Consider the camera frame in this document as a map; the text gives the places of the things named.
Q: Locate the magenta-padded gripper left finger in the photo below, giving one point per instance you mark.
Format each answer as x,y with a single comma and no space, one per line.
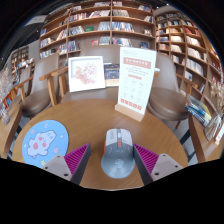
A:
75,160

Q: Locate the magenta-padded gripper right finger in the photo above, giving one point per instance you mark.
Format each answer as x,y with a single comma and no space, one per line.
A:
148,160

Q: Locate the grey computer mouse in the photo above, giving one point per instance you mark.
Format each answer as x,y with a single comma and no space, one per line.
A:
117,156

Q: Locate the round blue cartoon mouse pad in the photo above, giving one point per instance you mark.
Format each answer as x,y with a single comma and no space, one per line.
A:
43,141

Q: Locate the round wooden side table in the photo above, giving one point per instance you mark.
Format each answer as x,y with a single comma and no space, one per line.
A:
8,133
206,146

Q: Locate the brown upholstered wooden armchair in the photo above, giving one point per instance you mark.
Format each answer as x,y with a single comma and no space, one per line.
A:
166,96
100,51
40,86

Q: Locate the stack of books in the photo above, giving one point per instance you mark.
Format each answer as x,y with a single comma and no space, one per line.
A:
198,110

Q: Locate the white sign on wooden base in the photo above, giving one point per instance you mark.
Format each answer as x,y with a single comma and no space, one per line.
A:
136,83

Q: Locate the glass vase with pink flowers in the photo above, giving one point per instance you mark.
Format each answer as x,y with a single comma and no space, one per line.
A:
4,115

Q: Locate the white framed floral picture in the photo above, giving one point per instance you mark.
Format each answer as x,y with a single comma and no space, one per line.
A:
86,73

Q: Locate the dark blue book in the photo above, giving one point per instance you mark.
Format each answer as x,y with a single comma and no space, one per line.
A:
111,71

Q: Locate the small distant wooden bookshelf unit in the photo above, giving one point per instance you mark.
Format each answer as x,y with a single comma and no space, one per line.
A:
19,56

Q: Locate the curved wooden bookshelf unit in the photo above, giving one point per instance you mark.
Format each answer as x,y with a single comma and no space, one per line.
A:
190,50

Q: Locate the wide wooden bookshelf unit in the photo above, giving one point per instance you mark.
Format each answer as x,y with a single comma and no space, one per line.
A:
100,26

